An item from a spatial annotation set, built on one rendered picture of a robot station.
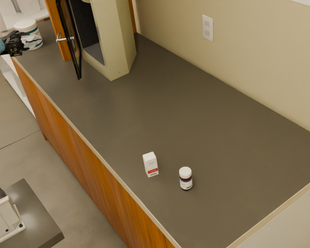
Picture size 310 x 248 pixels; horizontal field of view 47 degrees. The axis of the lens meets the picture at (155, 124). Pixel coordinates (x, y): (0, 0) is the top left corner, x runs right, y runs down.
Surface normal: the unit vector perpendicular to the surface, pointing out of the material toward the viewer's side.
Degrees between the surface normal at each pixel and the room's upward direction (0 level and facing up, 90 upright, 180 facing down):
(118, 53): 90
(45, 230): 0
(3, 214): 90
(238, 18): 90
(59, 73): 0
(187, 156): 0
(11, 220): 90
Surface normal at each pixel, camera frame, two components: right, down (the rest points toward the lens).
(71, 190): -0.11, -0.76
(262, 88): -0.81, 0.44
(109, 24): 0.58, 0.48
